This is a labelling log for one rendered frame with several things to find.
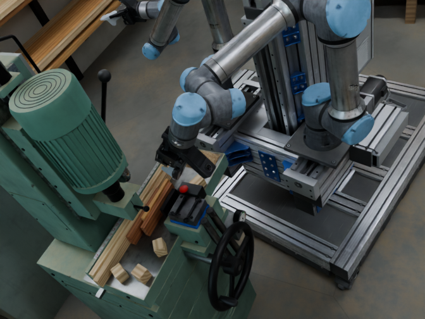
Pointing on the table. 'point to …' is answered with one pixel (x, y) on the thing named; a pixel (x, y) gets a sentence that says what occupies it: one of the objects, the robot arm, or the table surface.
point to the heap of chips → (211, 156)
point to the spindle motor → (68, 130)
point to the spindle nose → (114, 192)
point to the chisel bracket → (124, 207)
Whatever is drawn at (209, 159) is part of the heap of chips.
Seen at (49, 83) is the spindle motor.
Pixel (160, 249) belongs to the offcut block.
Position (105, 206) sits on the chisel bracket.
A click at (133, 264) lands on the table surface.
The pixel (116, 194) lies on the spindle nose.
